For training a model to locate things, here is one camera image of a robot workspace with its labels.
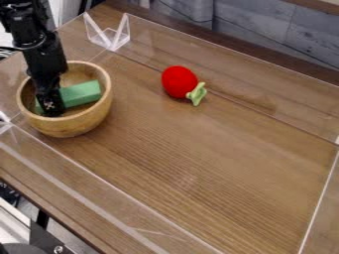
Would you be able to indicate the green rectangular block stick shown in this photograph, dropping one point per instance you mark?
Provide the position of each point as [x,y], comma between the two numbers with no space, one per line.
[78,94]

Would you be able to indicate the black table clamp mount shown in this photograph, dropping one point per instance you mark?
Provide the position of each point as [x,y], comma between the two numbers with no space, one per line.
[23,237]

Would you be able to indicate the clear acrylic table barrier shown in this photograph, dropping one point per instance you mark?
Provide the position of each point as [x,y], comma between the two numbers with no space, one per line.
[231,177]

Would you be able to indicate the grey post behind table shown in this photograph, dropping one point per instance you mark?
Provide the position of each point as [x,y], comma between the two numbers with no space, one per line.
[52,6]

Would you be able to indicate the red plush strawberry toy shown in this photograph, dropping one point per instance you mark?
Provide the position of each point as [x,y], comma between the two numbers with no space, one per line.
[182,84]

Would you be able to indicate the clear acrylic corner bracket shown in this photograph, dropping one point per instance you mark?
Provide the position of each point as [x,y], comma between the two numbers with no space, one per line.
[109,38]

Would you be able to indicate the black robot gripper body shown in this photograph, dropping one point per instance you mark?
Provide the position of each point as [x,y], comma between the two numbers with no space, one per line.
[26,21]

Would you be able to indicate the light wooden bowl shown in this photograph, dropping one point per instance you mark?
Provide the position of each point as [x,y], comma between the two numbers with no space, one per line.
[79,119]

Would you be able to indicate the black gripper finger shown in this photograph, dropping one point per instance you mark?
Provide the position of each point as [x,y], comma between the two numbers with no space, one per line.
[50,104]

